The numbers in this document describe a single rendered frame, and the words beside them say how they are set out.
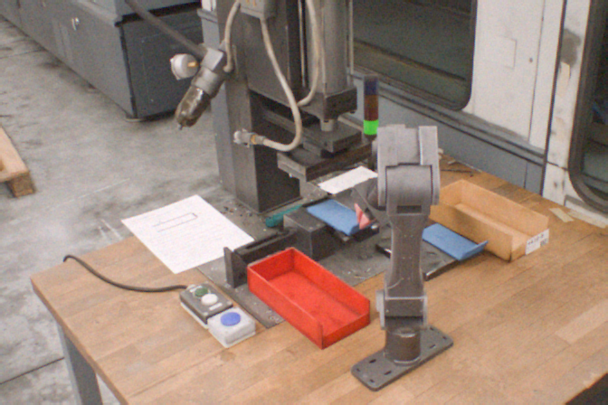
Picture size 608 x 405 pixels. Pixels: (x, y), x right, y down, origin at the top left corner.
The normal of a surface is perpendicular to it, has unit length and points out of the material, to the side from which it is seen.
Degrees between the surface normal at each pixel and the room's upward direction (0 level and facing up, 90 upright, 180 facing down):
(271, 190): 90
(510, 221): 90
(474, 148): 90
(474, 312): 0
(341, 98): 90
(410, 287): 103
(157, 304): 0
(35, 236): 0
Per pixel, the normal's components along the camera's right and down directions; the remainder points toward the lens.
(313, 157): -0.04, -0.87
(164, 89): 0.55, 0.38
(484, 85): -0.83, 0.30
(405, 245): -0.04, 0.67
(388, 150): -0.07, -0.39
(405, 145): -0.07, 0.06
